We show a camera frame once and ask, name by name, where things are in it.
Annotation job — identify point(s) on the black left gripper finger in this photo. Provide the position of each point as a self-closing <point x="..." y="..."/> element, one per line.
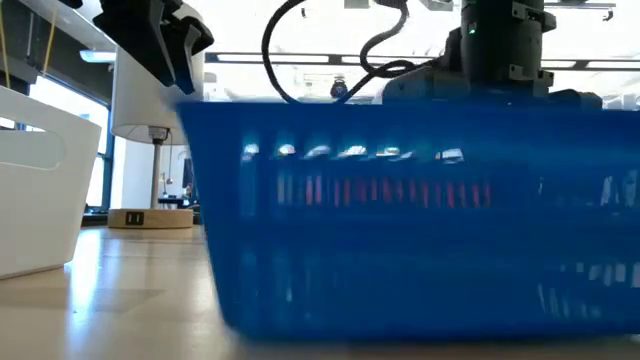
<point x="140" y="35"/>
<point x="190" y="50"/>

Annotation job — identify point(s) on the blue slotted plastic basket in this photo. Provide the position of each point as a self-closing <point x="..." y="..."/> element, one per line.
<point x="400" y="260"/>

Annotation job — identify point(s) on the white cylinder shade table lamp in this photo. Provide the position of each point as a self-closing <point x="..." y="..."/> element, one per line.
<point x="135" y="115"/>

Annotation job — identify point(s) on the blue window frame post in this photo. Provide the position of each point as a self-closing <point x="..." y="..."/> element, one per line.
<point x="107" y="175"/>

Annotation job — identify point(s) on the black round overhead camera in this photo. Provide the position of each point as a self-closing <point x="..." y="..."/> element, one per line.
<point x="339" y="89"/>

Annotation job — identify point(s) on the white plastic storage bin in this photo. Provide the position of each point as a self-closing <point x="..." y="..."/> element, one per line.
<point x="40" y="210"/>

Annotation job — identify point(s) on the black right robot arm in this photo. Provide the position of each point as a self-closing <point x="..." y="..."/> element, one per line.
<point x="500" y="40"/>

